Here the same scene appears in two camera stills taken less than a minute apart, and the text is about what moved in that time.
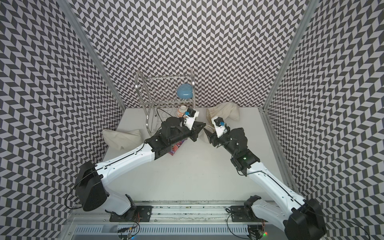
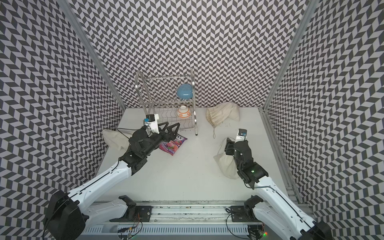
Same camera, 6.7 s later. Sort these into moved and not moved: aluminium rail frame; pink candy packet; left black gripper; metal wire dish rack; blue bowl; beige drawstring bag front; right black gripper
Moved: beige drawstring bag front; right black gripper; left black gripper
Not moved: blue bowl; metal wire dish rack; aluminium rail frame; pink candy packet
